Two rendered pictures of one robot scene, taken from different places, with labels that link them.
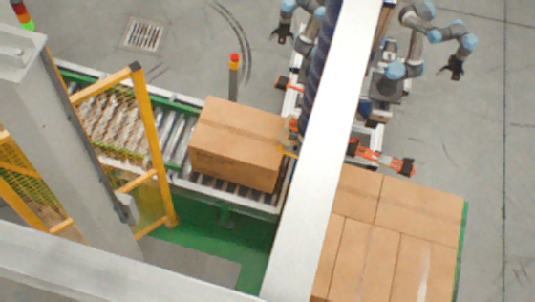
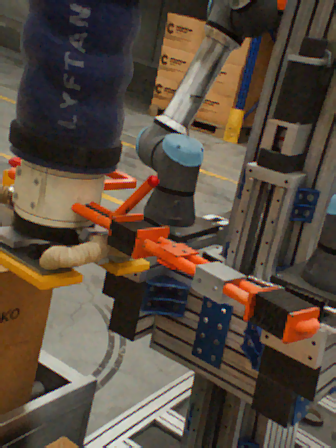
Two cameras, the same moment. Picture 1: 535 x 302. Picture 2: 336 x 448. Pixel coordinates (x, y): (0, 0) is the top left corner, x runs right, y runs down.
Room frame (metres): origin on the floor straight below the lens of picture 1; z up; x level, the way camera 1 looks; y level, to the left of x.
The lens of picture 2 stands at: (0.39, -1.20, 1.65)
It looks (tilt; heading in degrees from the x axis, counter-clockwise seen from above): 17 degrees down; 28
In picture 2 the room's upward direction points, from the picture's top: 12 degrees clockwise
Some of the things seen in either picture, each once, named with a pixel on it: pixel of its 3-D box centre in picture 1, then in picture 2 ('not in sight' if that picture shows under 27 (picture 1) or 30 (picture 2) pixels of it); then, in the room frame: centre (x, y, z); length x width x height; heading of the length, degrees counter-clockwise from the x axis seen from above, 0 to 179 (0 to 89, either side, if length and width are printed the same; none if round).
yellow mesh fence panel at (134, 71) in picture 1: (103, 197); not in sight; (1.06, 0.91, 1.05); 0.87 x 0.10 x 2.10; 135
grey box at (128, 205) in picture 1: (116, 205); not in sight; (0.84, 0.67, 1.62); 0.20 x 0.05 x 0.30; 83
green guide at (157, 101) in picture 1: (102, 81); not in sight; (2.10, 1.30, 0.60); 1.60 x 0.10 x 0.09; 83
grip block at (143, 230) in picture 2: (351, 147); (138, 235); (1.59, -0.50, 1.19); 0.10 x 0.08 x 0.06; 167
